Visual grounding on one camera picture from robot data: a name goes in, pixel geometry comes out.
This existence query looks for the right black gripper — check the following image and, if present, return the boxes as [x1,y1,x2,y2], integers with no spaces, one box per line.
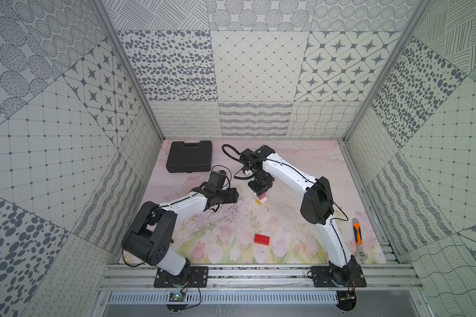
[247,171,274,198]

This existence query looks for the red lego brick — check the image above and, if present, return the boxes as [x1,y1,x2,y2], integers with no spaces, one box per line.
[254,234,270,246]

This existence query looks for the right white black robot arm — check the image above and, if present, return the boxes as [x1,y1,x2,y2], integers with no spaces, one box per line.
[238,145,358,285]

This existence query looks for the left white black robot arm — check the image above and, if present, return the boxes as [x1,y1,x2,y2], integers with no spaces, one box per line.
[122,170,239,284]

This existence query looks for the black plastic tool case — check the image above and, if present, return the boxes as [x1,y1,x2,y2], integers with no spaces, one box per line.
[166,141,213,173]

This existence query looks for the pink floral table mat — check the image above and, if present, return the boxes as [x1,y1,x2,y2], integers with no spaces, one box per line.
[118,139,386,265]

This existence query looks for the left green circuit board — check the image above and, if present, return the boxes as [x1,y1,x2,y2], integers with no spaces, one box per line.
[166,293,188,313]

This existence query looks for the right black round controller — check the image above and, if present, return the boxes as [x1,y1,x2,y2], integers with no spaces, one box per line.
[336,291,357,312]

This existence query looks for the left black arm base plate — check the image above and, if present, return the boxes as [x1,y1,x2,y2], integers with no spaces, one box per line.
[153,265,208,288]

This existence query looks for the orange handled utility knife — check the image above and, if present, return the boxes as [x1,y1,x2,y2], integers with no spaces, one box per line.
[353,218,365,258]

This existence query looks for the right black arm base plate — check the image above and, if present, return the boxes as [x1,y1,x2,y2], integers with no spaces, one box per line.
[307,265,367,288]

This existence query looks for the aluminium extrusion rail frame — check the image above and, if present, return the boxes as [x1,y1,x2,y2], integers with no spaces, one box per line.
[97,244,423,291]

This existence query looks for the white slotted cable duct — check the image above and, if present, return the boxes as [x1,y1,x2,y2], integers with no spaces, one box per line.
[108,290,337,305]

